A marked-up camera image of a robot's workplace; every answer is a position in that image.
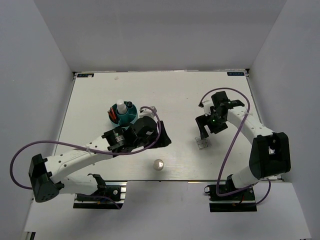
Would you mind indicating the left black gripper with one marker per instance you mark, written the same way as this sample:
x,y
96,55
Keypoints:
x,y
165,140

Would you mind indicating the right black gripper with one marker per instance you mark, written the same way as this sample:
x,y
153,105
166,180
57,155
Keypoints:
x,y
203,120

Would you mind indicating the white bottle black cap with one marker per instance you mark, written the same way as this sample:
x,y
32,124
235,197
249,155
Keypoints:
x,y
129,104

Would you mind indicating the red lip gloss tube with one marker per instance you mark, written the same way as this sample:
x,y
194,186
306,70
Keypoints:
x,y
114,115
111,115

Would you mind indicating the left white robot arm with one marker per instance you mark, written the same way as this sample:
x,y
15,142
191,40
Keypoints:
x,y
54,175

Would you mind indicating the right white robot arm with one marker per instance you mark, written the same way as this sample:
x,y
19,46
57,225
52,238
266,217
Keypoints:
x,y
270,150

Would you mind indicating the clear eyeshadow palette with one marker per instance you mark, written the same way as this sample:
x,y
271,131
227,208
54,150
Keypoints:
x,y
202,143

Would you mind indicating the small round cream jar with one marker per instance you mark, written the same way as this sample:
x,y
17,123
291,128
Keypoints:
x,y
158,165

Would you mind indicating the teal round organizer container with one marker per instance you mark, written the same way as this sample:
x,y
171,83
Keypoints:
x,y
124,120

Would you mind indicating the white round bottle in organizer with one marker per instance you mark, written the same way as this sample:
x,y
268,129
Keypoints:
x,y
121,107

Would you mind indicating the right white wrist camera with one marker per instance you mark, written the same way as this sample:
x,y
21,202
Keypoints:
x,y
207,106

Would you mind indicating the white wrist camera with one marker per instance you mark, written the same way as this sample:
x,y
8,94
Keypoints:
x,y
149,112
207,106

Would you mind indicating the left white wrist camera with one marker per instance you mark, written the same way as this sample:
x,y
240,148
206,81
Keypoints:
x,y
149,112

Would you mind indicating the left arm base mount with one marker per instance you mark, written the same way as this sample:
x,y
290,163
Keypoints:
x,y
109,195

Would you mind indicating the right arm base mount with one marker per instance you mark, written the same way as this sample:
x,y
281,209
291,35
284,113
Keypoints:
x,y
243,201

